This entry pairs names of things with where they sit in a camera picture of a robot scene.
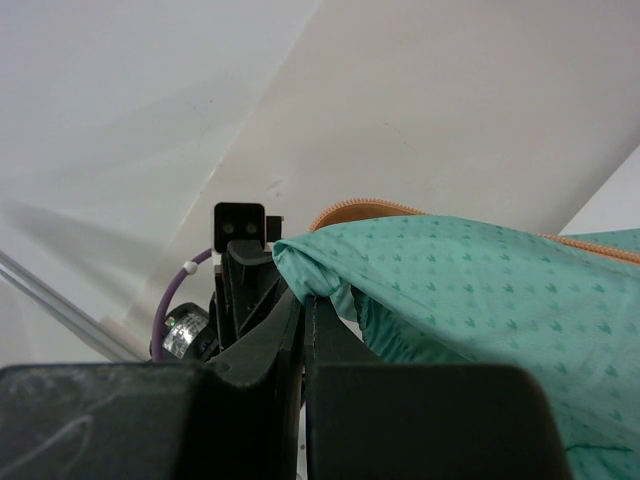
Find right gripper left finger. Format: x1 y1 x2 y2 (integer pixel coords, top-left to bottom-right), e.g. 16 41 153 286
1 294 304 479

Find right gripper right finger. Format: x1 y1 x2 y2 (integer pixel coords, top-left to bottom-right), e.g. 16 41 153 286
304 297 571 479

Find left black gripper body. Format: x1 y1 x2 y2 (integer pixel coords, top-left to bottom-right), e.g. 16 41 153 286
209 265 237 350

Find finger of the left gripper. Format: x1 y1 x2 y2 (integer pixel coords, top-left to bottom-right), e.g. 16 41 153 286
226 240 283 339

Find orange and teal jacket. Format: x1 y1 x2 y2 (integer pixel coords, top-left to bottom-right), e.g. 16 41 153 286
273 204 639 479

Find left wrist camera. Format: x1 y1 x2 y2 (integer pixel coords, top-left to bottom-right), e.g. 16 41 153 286
211 202 284 253

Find metal rail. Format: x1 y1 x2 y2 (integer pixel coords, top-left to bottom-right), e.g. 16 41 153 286
1 251 149 362

